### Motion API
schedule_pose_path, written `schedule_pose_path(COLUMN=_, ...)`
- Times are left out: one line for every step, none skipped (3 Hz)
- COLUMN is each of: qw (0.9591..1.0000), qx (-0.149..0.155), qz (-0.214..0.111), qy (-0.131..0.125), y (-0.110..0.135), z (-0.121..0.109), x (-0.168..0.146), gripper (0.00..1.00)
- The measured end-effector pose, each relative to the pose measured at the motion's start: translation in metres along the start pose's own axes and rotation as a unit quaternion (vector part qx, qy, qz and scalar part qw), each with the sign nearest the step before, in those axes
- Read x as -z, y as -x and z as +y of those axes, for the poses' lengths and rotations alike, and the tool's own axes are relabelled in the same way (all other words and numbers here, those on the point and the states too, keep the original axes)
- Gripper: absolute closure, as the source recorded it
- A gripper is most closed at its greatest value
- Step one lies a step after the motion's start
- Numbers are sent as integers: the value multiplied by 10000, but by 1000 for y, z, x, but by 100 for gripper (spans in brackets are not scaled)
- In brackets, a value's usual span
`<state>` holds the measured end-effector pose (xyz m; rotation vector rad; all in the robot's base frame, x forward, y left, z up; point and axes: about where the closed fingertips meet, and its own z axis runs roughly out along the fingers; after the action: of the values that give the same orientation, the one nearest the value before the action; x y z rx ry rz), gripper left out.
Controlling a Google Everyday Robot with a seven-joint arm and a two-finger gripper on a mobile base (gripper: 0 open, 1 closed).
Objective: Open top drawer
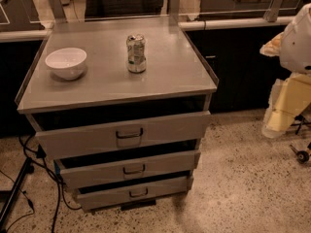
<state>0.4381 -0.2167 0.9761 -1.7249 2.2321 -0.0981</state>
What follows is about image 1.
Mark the grey drawer cabinet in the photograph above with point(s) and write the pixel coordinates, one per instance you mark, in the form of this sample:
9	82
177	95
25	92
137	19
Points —
173	69

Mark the white horizontal rail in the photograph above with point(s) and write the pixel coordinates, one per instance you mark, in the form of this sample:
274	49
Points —
139	25

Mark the person in dark clothes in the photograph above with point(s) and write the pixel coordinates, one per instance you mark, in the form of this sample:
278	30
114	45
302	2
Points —
122	8

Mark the white ceramic bowl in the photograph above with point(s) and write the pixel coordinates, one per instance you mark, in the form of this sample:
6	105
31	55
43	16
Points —
67	63

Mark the grey middle drawer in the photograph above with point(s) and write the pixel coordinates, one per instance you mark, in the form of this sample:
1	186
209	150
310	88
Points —
125	165

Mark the black tripod stand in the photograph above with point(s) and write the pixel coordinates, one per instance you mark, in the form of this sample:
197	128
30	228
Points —
9	197

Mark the grey bottom drawer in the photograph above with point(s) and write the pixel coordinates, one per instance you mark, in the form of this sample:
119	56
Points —
99	197

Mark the black caster wheel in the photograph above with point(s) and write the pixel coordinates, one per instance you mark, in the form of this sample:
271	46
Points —
302	155

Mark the crushed green soda can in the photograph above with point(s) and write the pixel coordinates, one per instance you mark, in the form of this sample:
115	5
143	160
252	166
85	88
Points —
136	59

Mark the grey drawer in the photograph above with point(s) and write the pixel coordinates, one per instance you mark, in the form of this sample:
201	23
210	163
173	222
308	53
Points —
125	165
92	130
99	197

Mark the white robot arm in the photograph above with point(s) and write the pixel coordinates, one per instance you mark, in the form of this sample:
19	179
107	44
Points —
295	51

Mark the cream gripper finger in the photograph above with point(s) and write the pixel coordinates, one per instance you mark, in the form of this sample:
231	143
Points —
272	48
287	100

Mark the grey top drawer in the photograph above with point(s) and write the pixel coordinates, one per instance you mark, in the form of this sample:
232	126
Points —
92	130

